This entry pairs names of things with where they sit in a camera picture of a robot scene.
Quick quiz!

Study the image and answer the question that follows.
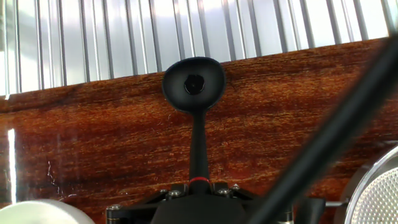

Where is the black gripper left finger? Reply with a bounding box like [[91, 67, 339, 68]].
[[106, 183, 189, 224]]

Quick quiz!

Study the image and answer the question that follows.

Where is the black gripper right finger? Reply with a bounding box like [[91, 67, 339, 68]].
[[211, 182, 294, 224]]

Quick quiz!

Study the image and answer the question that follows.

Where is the black ladle with red ring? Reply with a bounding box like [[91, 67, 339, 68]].
[[161, 56, 227, 194]]

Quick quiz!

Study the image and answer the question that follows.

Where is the white ceramic bowl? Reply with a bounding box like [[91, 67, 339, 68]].
[[0, 198, 96, 224]]

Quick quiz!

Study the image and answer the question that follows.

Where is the wood pattern table mat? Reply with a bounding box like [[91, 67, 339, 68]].
[[0, 37, 398, 224]]

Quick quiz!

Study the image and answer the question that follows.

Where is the black camera cable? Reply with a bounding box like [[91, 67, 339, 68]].
[[245, 34, 398, 224]]

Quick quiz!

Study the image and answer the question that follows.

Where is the steel pot with black handles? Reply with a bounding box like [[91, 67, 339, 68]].
[[295, 144, 398, 224]]

